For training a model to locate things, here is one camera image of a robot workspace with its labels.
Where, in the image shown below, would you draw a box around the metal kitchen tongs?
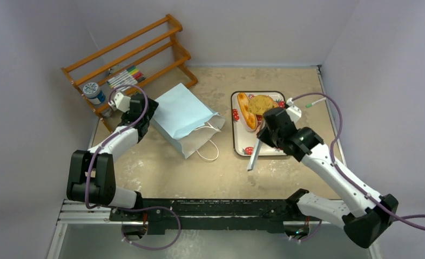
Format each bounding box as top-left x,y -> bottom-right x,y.
247,121 -> 266,172

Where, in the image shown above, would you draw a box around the brown fake bread slice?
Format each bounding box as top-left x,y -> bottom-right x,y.
248,95 -> 279,115

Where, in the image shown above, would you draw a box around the white blue paper bag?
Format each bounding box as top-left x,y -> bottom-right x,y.
151,83 -> 226,162

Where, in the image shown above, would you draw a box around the long orange fake bread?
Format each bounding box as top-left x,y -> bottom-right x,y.
237,92 -> 258,132

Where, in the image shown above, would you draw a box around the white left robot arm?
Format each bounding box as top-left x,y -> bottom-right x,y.
66,93 -> 159,221

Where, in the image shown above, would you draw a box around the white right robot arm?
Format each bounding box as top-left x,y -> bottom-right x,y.
257,107 -> 399,248

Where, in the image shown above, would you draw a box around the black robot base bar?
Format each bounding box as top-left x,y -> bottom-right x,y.
110,198 -> 322,243

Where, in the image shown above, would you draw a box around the set of coloured markers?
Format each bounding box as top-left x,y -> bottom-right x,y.
107,65 -> 146,88

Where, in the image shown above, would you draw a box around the white strawberry enamel tray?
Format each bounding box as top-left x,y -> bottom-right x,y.
231,91 -> 286,157

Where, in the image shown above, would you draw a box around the green cap white marker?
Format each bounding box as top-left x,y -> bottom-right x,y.
305,97 -> 327,108

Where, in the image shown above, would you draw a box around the orange wooden shelf rack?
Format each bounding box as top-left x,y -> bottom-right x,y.
61,14 -> 198,132

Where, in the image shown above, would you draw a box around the blue lid white jar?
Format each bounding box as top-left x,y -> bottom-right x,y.
82,82 -> 106,105

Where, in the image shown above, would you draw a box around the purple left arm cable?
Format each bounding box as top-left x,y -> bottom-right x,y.
84,84 -> 149,210

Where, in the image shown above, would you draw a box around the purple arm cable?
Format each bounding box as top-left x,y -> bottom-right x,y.
291,92 -> 425,234
84,84 -> 149,210

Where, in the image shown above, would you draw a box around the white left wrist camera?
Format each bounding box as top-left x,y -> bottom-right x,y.
108,91 -> 131,113

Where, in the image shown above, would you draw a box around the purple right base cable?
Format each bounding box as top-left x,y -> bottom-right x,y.
287,210 -> 324,244

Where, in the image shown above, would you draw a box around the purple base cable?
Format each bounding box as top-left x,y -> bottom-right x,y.
120,206 -> 182,253
287,210 -> 324,244

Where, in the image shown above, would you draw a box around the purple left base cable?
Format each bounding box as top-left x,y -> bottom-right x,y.
120,206 -> 182,253

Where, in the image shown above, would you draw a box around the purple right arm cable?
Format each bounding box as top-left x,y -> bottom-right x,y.
291,92 -> 425,234

